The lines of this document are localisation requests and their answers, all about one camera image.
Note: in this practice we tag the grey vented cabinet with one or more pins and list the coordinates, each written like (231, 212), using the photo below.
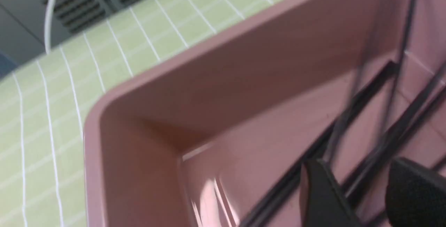
(22, 25)

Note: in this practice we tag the green checked tablecloth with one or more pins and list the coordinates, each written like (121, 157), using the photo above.
(44, 103)

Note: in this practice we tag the pink plastic bin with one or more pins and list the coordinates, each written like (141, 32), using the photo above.
(200, 139)

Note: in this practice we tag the black chopstick leaning diagonal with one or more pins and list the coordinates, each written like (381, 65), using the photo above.
(409, 17)

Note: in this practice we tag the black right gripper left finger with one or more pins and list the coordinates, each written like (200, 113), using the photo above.
(322, 202)

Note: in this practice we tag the black chopstick bin far-left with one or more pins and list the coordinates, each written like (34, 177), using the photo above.
(278, 195)

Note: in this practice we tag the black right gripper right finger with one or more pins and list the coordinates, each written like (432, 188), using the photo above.
(415, 195)

